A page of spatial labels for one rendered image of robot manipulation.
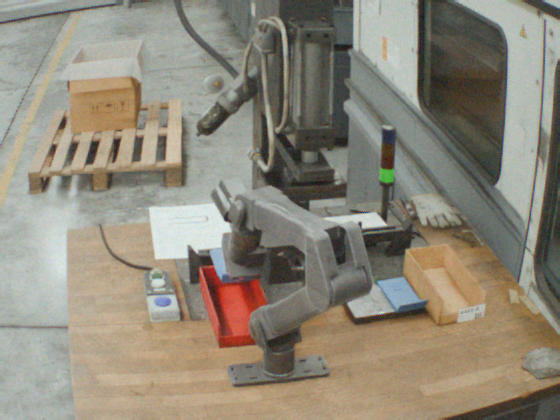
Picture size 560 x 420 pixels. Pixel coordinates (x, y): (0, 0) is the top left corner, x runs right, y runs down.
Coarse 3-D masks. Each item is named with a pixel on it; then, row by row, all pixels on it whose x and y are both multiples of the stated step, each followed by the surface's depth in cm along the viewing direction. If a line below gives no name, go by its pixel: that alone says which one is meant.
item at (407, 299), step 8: (384, 280) 187; (392, 280) 188; (400, 280) 188; (384, 288) 184; (392, 288) 184; (408, 288) 184; (392, 296) 181; (400, 296) 181; (408, 296) 181; (416, 296) 181; (392, 304) 178; (400, 304) 178; (408, 304) 174; (416, 304) 175; (424, 304) 176
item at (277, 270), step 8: (304, 256) 189; (344, 256) 192; (264, 264) 193; (272, 264) 188; (280, 264) 188; (288, 264) 189; (264, 272) 194; (272, 272) 189; (280, 272) 189; (288, 272) 190; (272, 280) 190; (280, 280) 190; (288, 280) 191
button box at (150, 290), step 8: (104, 240) 206; (128, 264) 195; (144, 272) 187; (152, 272) 188; (160, 272) 188; (168, 272) 188; (144, 280) 184; (152, 280) 184; (168, 280) 185; (152, 288) 181; (160, 288) 181; (168, 288) 181
